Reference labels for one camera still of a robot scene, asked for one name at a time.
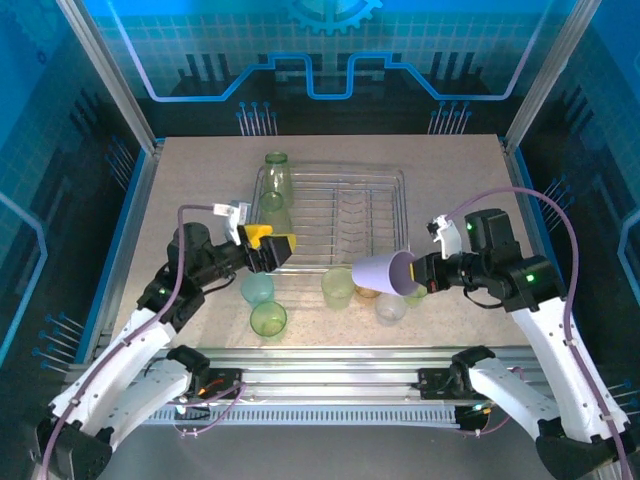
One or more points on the small black circuit board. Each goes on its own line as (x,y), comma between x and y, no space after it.
(192,409)
(472,417)

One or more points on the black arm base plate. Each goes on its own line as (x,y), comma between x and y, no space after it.
(432,385)
(227,382)

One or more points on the blue table edge strip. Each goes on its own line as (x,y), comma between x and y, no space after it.
(115,250)
(534,200)

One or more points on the aluminium side rail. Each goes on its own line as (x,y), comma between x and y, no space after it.
(521,200)
(132,250)

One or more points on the purple plastic cup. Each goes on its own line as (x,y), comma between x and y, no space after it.
(375,272)

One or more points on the aluminium frame rail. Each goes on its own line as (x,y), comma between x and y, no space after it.
(325,372)

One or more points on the amber plastic cup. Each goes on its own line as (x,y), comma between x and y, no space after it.
(367,292)

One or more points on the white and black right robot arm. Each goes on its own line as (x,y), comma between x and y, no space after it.
(550,350)

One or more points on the clear plastic cup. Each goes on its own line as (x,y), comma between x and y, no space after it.
(390,309)

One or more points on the teal plastic cup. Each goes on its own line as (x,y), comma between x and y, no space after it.
(257,290)

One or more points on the aluminium frame post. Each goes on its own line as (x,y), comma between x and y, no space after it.
(550,75)
(112,75)

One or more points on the pale green plastic cup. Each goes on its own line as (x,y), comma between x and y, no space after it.
(336,287)

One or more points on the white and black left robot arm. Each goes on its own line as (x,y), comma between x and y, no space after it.
(100,385)

